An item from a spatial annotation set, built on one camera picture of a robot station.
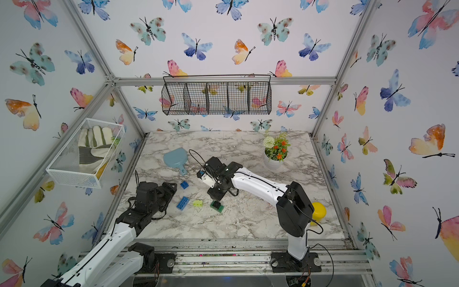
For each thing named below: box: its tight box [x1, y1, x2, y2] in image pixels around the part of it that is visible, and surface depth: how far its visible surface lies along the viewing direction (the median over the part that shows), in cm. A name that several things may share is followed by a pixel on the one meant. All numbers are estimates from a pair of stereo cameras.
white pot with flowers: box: [262, 132, 292, 171], surface depth 96 cm
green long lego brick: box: [209, 200, 225, 213], surface depth 90 cm
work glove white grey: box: [78, 125, 119, 174], surface depth 76 cm
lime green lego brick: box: [192, 199, 204, 208], surface depth 91 cm
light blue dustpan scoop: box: [163, 147, 189, 176], surface depth 110 cm
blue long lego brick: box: [175, 196, 191, 211], surface depth 91 cm
